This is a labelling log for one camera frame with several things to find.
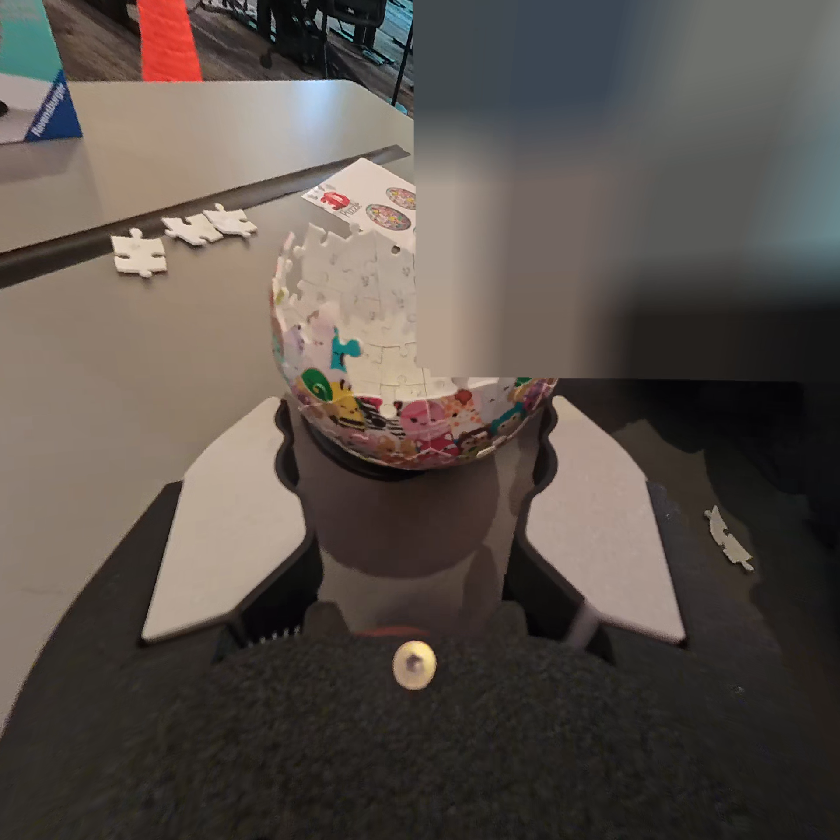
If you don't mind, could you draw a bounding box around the black ball stand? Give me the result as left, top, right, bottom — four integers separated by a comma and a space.
292, 407, 532, 484

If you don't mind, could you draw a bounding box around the colourful puzzle ball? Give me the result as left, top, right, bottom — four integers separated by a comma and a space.
272, 221, 559, 469

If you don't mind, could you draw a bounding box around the orange plastic object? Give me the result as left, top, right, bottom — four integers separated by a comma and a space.
138, 0, 204, 82

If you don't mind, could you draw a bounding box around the puzzle instruction leaflet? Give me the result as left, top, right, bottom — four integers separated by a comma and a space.
302, 158, 417, 254

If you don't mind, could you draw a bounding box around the white puzzle piece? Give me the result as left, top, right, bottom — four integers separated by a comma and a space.
204, 204, 258, 240
111, 229, 169, 279
162, 214, 224, 248
705, 506, 757, 573

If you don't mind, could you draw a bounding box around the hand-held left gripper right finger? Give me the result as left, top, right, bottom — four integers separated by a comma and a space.
503, 398, 687, 647

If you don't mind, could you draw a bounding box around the teal puzzle box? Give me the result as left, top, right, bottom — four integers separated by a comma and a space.
0, 0, 82, 145

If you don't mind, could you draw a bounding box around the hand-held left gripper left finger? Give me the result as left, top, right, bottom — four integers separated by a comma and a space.
141, 398, 325, 647

